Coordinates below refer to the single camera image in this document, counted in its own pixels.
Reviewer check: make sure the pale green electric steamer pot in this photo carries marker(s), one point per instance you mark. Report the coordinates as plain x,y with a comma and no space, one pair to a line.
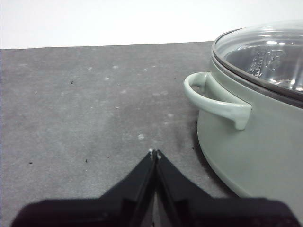
255,146

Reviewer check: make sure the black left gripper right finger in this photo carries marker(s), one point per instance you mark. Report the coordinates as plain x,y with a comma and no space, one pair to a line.
201,210

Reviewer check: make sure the glass lid with green knob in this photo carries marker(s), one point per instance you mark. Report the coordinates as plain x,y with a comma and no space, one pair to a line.
265,54

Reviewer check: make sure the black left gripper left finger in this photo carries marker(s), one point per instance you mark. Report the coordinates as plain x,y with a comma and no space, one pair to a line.
113,208

